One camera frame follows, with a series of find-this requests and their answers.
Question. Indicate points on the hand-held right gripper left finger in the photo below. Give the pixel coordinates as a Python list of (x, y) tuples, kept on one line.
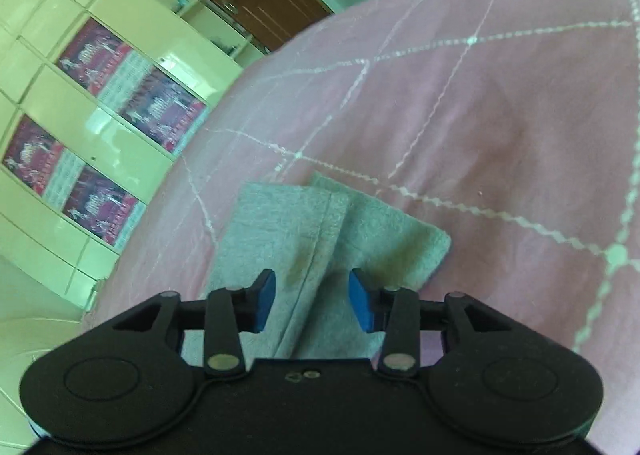
[(264, 300)]

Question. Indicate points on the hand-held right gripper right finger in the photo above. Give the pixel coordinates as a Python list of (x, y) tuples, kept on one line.
[(360, 299)]

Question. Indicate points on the grey pants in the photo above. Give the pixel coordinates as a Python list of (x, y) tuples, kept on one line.
[(280, 230)]

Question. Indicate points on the pink checked bed sheet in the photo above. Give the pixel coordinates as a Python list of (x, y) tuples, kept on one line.
[(475, 110)]

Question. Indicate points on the cream corner shelf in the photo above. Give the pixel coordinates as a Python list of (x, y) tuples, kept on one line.
[(200, 10)]

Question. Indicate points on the small teal bottle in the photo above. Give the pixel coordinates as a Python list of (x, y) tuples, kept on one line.
[(180, 1)]

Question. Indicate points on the cream glossy wardrobe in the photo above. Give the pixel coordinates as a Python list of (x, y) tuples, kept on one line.
[(125, 10)]

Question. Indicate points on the red calendar wall poster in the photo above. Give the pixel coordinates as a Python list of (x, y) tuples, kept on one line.
[(100, 205), (32, 155), (92, 57), (160, 110)]

